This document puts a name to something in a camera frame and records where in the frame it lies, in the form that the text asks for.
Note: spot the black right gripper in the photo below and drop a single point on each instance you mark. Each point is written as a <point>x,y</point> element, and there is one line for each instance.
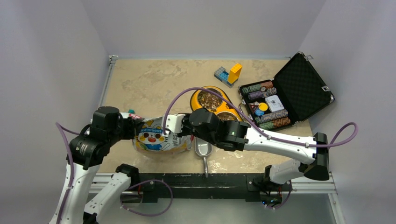
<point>184,121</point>

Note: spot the black poker chip case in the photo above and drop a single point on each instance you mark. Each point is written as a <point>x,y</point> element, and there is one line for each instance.
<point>300,88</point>

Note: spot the yellow round chip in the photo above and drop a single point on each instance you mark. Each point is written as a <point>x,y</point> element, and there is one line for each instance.
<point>263,106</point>

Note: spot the toy brick stack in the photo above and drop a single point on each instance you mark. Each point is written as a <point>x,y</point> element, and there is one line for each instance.
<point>228,78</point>

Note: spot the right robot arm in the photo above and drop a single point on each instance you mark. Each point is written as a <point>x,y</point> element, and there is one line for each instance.
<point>308,156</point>

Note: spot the pet food bag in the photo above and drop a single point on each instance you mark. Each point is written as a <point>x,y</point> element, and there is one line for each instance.
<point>151,140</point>

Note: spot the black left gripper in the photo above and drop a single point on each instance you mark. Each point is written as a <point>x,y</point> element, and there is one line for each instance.
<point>130,123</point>

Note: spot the silver metal food scoop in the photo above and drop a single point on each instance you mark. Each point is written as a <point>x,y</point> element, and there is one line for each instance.
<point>203,149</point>

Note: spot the yellow double pet bowl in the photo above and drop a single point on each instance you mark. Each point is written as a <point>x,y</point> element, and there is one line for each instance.
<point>214,104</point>

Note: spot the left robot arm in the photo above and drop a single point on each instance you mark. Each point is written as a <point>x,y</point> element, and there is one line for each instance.
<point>85,155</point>

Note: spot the white playing card box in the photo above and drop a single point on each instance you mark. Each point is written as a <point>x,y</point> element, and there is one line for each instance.
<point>274,103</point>

